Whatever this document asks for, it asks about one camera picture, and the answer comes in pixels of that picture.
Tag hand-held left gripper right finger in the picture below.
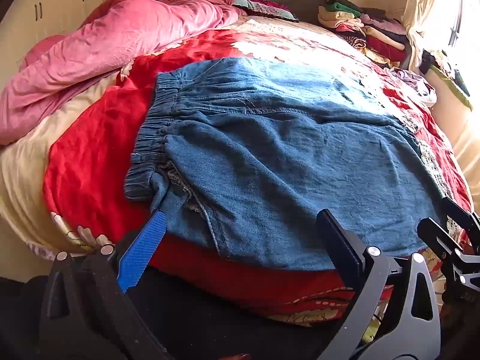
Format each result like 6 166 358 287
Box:
315 209 442 360

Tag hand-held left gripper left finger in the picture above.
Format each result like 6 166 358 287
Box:
39 209 173 360

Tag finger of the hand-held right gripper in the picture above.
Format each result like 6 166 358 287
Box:
439 196 480 250
417 217 480 294

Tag blue denim pants lace trim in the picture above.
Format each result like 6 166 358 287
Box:
124 57 447 271

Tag person's black garment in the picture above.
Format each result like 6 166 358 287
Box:
0 262 338 360

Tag red floral blanket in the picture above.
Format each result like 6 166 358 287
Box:
43 17 474 327

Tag green window seat cushion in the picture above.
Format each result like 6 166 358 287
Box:
429 62 474 112

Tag purple clothes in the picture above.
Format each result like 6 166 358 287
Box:
392 68 426 92

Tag beige blanket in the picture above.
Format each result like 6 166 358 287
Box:
0 71 132 264

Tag dark crumpled clothes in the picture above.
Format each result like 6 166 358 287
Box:
419 49 451 75

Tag stack of folded clothes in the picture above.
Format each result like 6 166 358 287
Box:
318 0 412 69

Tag window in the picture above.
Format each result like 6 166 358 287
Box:
424 0 480 59

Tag cream curtain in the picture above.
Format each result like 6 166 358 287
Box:
401 0 451 73

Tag pink quilt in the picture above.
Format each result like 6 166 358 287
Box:
0 0 248 147

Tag floral pillow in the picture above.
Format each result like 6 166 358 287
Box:
232 0 299 22

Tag cream wardrobe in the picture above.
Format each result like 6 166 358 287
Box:
0 0 104 69

